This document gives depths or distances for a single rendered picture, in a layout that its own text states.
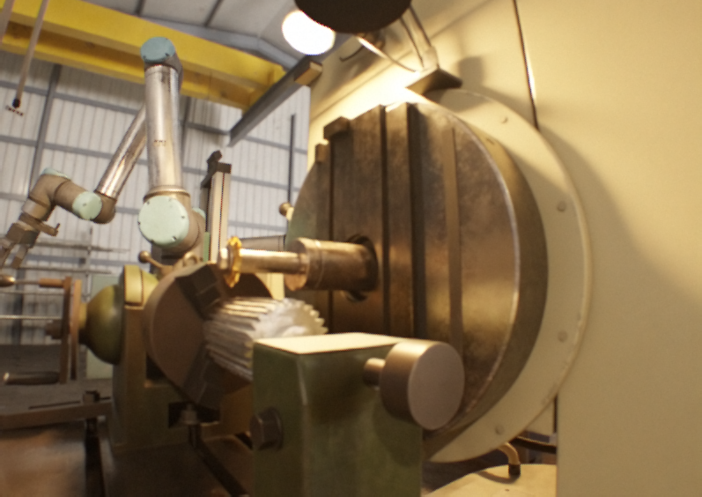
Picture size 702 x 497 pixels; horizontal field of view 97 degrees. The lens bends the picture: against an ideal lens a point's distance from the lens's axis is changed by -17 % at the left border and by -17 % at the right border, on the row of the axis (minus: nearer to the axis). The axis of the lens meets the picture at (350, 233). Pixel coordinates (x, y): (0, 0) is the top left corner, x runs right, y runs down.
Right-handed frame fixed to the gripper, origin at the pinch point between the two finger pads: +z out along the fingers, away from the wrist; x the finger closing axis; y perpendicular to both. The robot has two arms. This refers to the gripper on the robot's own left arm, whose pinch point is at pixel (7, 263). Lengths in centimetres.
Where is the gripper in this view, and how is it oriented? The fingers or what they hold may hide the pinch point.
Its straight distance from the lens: 149.7
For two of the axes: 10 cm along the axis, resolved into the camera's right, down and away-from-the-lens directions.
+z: -4.1, 8.9, -2.2
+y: -8.1, -4.6, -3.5
